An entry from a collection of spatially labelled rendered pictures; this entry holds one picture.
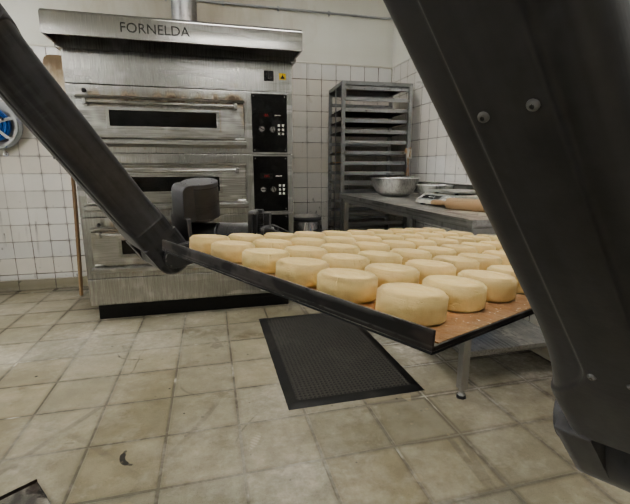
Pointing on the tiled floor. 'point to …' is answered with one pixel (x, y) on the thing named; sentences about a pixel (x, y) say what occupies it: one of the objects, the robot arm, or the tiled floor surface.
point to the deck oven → (179, 139)
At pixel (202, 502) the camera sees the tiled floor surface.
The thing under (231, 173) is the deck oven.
